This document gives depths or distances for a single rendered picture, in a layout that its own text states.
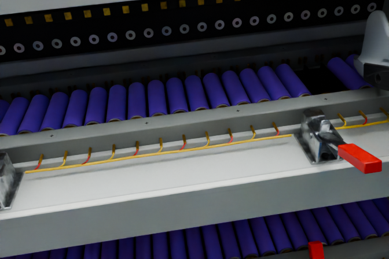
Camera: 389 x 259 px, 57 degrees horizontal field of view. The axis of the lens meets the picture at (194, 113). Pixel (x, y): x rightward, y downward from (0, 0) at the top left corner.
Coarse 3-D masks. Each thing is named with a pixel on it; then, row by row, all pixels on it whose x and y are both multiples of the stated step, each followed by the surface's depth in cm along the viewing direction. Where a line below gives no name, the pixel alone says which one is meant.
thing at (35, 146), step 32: (320, 96) 33; (352, 96) 33; (384, 96) 33; (64, 128) 32; (96, 128) 31; (128, 128) 31; (160, 128) 31; (192, 128) 32; (224, 128) 32; (256, 128) 33; (32, 160) 31; (64, 160) 30
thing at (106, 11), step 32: (160, 0) 39; (192, 0) 39; (224, 0) 40; (256, 0) 40; (288, 0) 41; (320, 0) 41; (352, 0) 42; (0, 32) 38; (32, 32) 39; (64, 32) 39; (96, 32) 40; (160, 32) 41; (192, 32) 42; (224, 32) 42
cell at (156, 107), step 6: (150, 84) 38; (156, 84) 38; (162, 84) 39; (150, 90) 37; (156, 90) 37; (162, 90) 37; (150, 96) 36; (156, 96) 36; (162, 96) 36; (150, 102) 36; (156, 102) 35; (162, 102) 35; (150, 108) 35; (156, 108) 34; (162, 108) 34; (150, 114) 34
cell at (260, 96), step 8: (240, 72) 40; (248, 72) 39; (240, 80) 40; (248, 80) 38; (256, 80) 37; (248, 88) 37; (256, 88) 36; (264, 88) 36; (248, 96) 37; (256, 96) 35; (264, 96) 35
